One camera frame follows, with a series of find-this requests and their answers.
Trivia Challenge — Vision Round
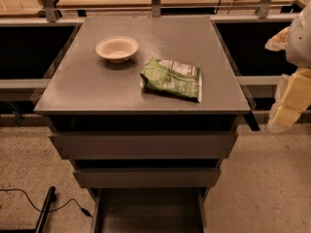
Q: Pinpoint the middle metal frame post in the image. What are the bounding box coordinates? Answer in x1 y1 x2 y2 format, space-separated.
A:
152 0 161 17

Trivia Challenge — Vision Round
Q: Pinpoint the black floor stand leg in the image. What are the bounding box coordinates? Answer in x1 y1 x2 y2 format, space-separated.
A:
0 186 56 233

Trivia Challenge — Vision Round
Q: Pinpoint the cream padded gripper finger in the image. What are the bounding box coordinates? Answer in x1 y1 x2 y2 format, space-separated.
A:
267 106 301 133
264 27 289 51

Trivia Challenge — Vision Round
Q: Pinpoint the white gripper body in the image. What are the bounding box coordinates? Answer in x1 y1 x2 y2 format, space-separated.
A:
271 69 311 113

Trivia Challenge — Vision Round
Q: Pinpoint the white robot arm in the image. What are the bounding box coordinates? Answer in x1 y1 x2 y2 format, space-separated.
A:
265 2 311 133

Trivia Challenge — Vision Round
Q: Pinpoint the right metal frame post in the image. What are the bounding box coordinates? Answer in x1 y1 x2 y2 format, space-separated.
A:
256 0 272 18

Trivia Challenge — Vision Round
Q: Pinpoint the left metal frame post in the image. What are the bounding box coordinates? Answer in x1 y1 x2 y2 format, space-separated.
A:
39 0 58 22

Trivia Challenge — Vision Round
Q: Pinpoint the grey top drawer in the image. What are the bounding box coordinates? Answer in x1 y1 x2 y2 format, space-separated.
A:
51 131 237 160

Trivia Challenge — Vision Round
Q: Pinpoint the black floor cable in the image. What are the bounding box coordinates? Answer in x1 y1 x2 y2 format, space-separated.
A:
0 187 94 218

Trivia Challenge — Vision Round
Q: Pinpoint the grey middle drawer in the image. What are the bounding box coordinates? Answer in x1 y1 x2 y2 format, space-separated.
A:
74 168 220 188

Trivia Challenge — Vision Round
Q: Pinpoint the white paper bowl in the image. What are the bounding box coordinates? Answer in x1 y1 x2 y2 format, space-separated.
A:
95 36 139 63

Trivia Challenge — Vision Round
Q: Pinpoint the grey drawer cabinet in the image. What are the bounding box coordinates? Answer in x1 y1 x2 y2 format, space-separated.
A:
33 16 252 233

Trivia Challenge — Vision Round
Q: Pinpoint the grey open bottom drawer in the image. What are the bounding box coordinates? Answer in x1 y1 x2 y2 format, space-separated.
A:
90 188 208 233

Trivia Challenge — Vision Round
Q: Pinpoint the metal frame post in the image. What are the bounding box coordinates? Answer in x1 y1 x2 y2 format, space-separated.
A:
152 0 161 17
256 0 272 18
39 0 58 22

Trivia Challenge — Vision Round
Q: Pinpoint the green jalapeno chip bag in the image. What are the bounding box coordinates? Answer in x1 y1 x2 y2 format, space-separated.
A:
140 57 202 103

